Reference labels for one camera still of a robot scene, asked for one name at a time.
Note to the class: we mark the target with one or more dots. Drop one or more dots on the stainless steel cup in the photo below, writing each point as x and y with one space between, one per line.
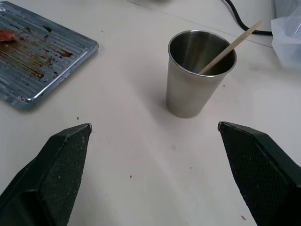
188 94

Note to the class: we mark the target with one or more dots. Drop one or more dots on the ribbed metal baking tray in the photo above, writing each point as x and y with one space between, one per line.
35 58

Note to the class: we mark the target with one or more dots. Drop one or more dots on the wooden stir stick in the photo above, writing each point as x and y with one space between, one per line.
225 50

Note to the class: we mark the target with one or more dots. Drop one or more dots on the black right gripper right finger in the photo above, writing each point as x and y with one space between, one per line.
261 174

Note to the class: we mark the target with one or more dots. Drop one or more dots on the clear plastic bag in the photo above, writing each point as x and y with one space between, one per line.
288 40

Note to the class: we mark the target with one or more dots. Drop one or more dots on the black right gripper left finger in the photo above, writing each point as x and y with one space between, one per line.
54 174

